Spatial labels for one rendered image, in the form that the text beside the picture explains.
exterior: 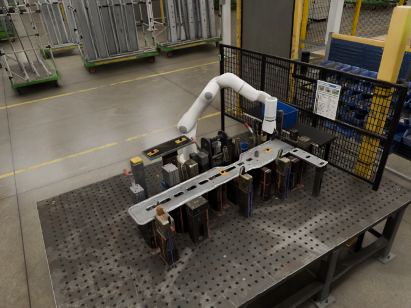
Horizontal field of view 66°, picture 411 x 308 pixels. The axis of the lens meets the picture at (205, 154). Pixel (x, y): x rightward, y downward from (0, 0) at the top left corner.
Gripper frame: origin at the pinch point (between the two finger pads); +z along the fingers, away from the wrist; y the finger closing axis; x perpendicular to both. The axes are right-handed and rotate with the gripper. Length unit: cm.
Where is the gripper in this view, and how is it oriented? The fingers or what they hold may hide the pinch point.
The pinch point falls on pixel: (268, 137)
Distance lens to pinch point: 247.1
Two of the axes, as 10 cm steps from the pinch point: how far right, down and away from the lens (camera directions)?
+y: 6.0, 3.9, -7.0
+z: 0.4, 8.5, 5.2
